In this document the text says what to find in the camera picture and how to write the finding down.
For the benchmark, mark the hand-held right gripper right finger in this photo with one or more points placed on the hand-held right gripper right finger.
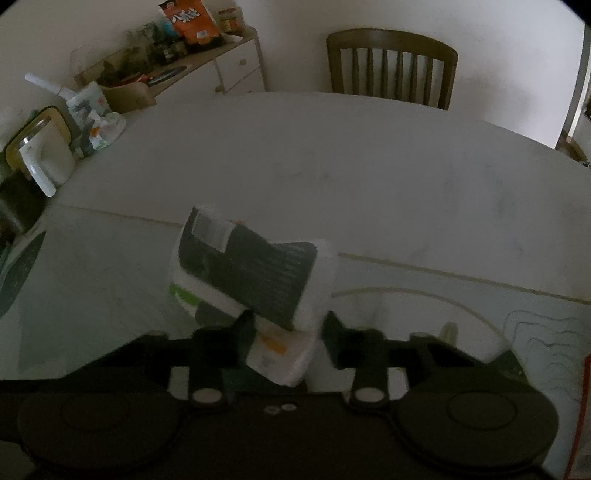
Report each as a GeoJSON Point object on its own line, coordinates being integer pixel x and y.
{"type": "Point", "coordinates": [334, 346]}

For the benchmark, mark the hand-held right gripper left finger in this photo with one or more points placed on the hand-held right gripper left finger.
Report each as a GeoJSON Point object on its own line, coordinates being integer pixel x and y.
{"type": "Point", "coordinates": [244, 337]}

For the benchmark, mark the tissue pack orange label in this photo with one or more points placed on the tissue pack orange label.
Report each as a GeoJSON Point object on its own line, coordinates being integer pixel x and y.
{"type": "Point", "coordinates": [281, 357]}

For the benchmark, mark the red cardboard box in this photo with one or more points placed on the red cardboard box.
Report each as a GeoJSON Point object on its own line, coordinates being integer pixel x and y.
{"type": "Point", "coordinates": [582, 415]}

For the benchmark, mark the brown cardboard box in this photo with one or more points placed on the brown cardboard box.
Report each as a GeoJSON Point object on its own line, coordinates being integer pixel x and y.
{"type": "Point", "coordinates": [131, 97]}

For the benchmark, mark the white printed plastic bag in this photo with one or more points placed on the white printed plastic bag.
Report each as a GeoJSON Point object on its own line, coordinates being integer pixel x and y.
{"type": "Point", "coordinates": [94, 117]}

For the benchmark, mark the white sideboard cabinet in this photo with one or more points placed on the white sideboard cabinet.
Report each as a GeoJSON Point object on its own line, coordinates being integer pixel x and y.
{"type": "Point", "coordinates": [235, 64]}

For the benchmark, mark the black dish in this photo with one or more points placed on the black dish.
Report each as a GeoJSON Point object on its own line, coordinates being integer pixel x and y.
{"type": "Point", "coordinates": [166, 75]}

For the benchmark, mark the wooden slat-back chair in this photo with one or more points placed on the wooden slat-back chair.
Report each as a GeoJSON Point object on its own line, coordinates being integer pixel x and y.
{"type": "Point", "coordinates": [392, 60]}

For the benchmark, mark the cluster of dark jars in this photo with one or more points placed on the cluster of dark jars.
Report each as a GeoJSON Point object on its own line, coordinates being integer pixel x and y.
{"type": "Point", "coordinates": [134, 57]}

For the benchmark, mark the brown lidded jar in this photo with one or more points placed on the brown lidded jar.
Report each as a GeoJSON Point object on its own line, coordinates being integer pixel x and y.
{"type": "Point", "coordinates": [230, 19]}

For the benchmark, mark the orange snack bag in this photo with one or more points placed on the orange snack bag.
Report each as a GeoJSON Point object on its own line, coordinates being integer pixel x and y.
{"type": "Point", "coordinates": [191, 21]}

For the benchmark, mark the white tube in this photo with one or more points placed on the white tube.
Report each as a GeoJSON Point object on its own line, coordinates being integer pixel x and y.
{"type": "Point", "coordinates": [44, 84]}

